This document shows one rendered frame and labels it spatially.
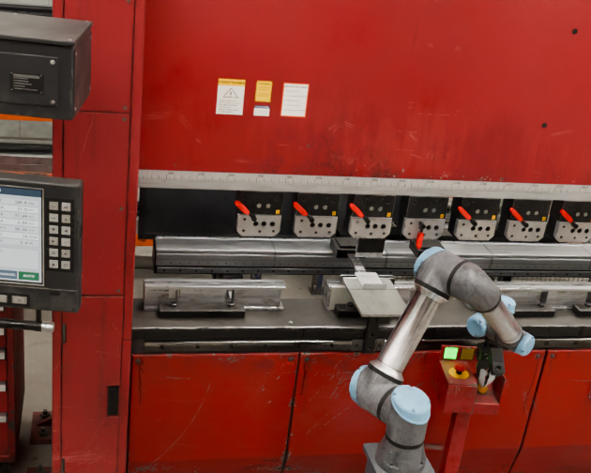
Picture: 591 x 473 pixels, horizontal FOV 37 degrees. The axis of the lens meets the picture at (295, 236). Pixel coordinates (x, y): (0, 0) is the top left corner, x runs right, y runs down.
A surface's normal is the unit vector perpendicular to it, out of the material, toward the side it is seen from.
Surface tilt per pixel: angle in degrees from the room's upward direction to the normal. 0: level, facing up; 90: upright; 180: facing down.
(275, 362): 90
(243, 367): 90
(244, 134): 90
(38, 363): 0
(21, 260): 90
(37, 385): 0
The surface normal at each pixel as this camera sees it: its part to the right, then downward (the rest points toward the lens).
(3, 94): 0.04, 0.41
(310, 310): 0.11, -0.91
